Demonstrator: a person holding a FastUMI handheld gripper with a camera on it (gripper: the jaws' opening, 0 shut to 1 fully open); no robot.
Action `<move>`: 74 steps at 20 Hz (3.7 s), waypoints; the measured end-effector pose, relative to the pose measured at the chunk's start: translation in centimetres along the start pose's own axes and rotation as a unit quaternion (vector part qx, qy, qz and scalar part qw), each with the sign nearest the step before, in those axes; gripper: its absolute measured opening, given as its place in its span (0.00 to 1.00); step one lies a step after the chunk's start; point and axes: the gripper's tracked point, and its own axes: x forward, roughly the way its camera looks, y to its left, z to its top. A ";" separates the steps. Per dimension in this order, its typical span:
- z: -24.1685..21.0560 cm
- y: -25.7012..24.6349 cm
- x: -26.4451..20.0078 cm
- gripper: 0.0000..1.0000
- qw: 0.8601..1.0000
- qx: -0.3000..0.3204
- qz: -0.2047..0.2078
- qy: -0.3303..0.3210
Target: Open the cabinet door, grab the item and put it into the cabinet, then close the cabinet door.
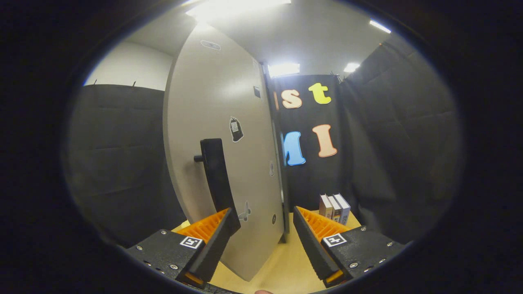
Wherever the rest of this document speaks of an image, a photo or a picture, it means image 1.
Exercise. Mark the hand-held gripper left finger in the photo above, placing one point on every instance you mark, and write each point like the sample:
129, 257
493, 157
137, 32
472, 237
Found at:
215, 249

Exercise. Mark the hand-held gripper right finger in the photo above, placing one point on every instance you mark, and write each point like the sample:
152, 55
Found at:
312, 249

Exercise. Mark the beige cabinet door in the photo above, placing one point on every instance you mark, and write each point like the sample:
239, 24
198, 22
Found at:
204, 94

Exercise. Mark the pale yellow object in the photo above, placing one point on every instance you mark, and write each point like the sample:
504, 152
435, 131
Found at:
184, 224

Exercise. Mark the tan spine book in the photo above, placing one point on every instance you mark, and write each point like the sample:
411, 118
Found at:
335, 212

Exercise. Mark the black backdrop cloth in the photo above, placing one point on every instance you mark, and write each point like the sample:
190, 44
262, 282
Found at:
388, 143

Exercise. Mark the ceiling light panel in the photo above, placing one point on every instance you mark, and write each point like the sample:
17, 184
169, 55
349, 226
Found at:
283, 70
351, 67
237, 7
380, 26

